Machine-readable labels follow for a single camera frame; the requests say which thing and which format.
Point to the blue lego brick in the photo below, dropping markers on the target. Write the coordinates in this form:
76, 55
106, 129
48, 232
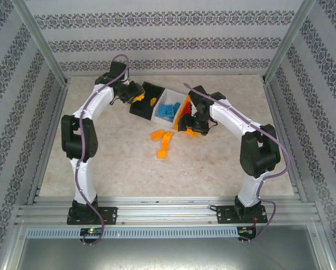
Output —
161, 111
170, 111
169, 106
177, 105

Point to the white plastic bin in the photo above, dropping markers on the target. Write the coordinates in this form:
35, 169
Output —
170, 95

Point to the aluminium side rail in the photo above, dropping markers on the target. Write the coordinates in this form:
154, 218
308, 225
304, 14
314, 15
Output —
58, 108
275, 112

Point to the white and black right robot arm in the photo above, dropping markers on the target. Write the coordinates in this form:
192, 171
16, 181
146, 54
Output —
259, 152

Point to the aluminium mounting rail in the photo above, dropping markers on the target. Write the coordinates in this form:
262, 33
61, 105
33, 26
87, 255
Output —
162, 213

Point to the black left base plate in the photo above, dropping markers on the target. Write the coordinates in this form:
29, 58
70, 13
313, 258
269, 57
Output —
110, 215

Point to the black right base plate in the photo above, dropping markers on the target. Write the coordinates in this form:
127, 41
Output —
222, 215

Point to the aluminium frame post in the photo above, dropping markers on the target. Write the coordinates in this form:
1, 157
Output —
289, 36
44, 45

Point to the yellow plastic bin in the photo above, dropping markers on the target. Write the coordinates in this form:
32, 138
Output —
177, 121

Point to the grey metal shelf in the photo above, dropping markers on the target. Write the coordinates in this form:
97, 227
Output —
168, 256

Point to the right circuit board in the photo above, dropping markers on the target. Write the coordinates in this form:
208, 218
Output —
246, 230

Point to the red lego brick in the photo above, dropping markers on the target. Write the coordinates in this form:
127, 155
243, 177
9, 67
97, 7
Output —
187, 112
188, 106

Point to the yellow lego brick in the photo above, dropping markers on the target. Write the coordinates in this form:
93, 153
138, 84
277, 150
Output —
168, 135
154, 100
157, 134
139, 98
162, 154
165, 145

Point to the left circuit board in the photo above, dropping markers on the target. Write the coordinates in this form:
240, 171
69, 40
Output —
90, 231

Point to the circuit board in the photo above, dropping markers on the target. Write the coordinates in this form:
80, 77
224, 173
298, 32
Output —
246, 230
90, 231

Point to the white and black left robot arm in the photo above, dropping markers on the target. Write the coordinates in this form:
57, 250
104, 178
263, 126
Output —
78, 135

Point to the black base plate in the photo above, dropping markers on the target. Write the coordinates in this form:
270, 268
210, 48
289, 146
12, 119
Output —
222, 215
110, 215

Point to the black plastic bin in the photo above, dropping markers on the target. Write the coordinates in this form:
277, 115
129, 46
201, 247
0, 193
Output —
142, 111

